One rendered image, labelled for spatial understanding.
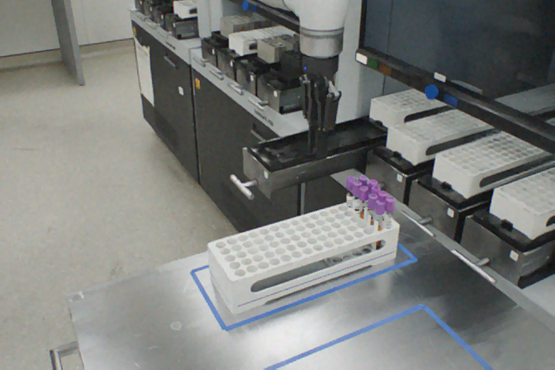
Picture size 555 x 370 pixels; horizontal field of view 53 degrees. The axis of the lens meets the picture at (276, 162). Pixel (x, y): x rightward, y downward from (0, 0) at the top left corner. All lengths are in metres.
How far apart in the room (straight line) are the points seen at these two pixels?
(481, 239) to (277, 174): 0.43
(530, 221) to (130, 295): 0.68
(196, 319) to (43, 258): 1.63
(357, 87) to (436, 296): 0.70
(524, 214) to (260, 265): 0.49
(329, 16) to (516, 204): 0.49
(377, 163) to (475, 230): 0.29
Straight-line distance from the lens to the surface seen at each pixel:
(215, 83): 2.07
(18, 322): 2.17
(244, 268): 0.82
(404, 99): 1.45
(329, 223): 0.91
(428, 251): 0.98
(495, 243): 1.09
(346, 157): 1.30
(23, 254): 2.48
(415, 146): 1.23
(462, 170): 1.15
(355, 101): 1.46
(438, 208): 1.17
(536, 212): 1.06
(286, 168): 1.21
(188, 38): 2.40
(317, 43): 1.13
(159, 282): 0.91
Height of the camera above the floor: 1.41
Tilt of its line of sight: 29 degrees down
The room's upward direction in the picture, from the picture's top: straight up
